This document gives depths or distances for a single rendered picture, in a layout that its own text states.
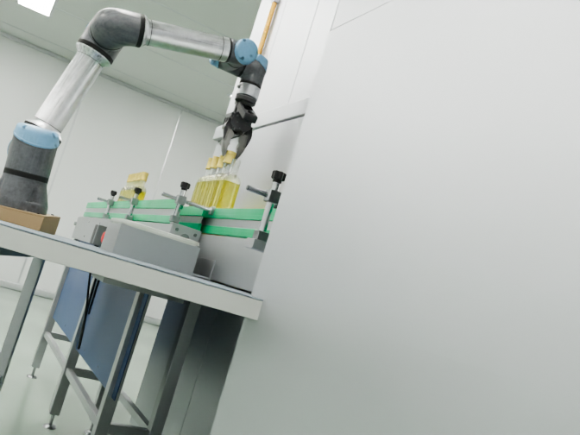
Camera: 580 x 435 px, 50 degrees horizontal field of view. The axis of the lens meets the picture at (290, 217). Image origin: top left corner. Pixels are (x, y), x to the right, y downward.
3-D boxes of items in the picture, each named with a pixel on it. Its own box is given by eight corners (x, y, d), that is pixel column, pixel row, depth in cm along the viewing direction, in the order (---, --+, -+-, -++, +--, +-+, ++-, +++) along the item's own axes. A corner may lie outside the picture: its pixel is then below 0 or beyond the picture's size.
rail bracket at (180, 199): (208, 233, 190) (220, 193, 191) (155, 216, 182) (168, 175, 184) (204, 232, 192) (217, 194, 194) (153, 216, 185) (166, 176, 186)
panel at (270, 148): (375, 228, 148) (412, 94, 152) (365, 223, 146) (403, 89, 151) (233, 220, 228) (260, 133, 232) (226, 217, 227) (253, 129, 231)
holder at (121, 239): (210, 281, 171) (218, 254, 172) (111, 252, 159) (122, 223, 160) (190, 274, 186) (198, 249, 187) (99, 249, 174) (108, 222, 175)
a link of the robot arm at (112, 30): (98, -5, 172) (262, 34, 193) (92, 4, 182) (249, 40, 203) (94, 37, 172) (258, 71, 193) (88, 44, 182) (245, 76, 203)
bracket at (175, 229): (195, 254, 188) (202, 231, 189) (166, 244, 184) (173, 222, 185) (192, 253, 191) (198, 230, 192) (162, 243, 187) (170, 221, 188)
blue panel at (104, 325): (168, 411, 195) (209, 278, 200) (113, 400, 187) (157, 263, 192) (85, 324, 336) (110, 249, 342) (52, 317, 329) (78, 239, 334)
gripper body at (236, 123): (240, 138, 216) (249, 105, 217) (249, 135, 208) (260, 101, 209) (219, 129, 212) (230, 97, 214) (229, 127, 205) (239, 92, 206)
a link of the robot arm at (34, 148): (3, 167, 163) (17, 116, 164) (3, 167, 175) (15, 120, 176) (52, 179, 168) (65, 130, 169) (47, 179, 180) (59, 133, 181)
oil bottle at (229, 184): (223, 241, 197) (243, 176, 199) (207, 236, 194) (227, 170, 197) (217, 240, 202) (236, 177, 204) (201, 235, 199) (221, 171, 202)
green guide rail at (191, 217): (199, 231, 193) (207, 206, 194) (197, 230, 193) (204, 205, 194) (97, 220, 349) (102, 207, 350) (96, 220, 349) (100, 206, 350)
